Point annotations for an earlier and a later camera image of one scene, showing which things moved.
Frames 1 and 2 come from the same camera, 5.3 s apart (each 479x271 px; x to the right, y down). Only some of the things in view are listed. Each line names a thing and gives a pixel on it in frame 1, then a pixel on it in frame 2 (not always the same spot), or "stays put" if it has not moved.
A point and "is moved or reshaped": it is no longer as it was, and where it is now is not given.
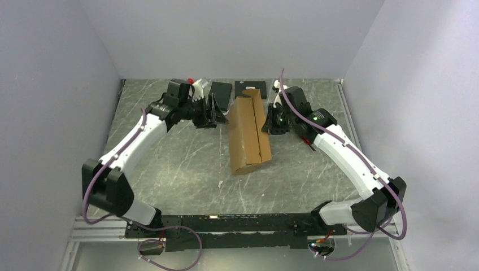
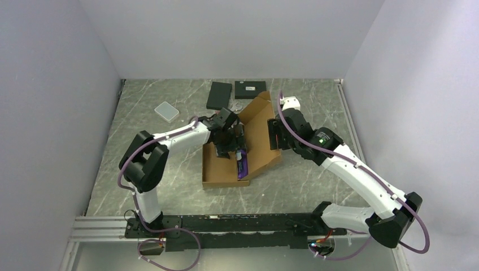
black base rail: [234, 231] stays put
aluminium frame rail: [345, 112] stays put
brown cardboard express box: [249, 139] is moved or reshaped
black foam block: [221, 91] stays put
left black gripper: [211, 117] → [238, 143]
